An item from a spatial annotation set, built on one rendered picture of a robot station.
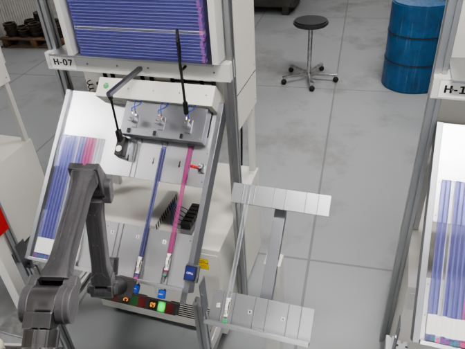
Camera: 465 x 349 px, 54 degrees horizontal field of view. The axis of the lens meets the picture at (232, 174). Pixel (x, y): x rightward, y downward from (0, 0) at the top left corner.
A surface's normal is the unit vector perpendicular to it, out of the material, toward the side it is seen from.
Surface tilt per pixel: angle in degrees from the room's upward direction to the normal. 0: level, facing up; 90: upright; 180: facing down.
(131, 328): 0
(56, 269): 16
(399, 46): 90
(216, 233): 0
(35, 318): 38
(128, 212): 0
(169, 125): 44
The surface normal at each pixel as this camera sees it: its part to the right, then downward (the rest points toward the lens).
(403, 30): -0.71, 0.43
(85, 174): 0.06, -0.65
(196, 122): -0.25, -0.20
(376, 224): -0.06, -0.82
